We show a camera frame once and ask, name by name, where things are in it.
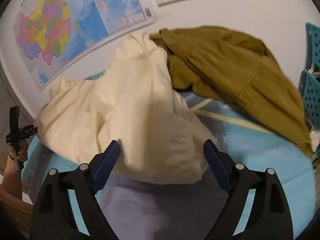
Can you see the cream yellow garment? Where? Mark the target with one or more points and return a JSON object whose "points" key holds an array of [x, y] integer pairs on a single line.
{"points": [[133, 103]]}

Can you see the black garment under pile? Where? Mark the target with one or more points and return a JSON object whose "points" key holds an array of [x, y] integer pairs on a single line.
{"points": [[184, 91]]}

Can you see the olive brown garment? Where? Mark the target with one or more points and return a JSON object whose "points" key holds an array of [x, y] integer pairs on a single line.
{"points": [[236, 68]]}

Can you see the person's left hand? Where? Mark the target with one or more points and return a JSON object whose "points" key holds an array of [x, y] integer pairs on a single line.
{"points": [[22, 155]]}

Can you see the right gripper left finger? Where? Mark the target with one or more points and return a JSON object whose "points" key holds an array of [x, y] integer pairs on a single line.
{"points": [[67, 208]]}

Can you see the teal plastic upper basket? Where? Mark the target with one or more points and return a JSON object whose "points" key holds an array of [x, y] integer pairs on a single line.
{"points": [[312, 36]]}

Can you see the colourful wall map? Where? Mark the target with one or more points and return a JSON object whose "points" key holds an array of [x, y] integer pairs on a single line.
{"points": [[51, 34]]}

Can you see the person's left forearm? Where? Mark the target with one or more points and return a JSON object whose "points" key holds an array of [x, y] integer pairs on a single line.
{"points": [[11, 188]]}

